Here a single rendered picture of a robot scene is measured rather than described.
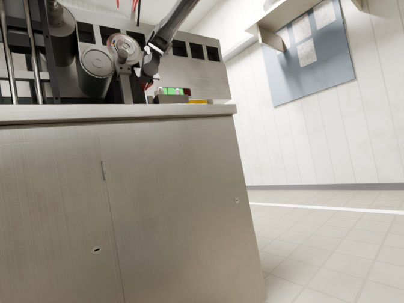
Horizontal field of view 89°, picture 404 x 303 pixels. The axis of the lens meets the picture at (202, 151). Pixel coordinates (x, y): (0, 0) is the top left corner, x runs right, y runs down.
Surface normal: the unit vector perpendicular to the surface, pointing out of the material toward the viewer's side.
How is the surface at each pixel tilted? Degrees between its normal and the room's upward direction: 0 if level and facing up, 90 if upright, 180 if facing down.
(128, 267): 90
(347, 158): 90
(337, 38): 90
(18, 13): 90
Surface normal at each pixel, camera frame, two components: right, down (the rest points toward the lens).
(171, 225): 0.53, -0.13
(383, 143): -0.76, 0.11
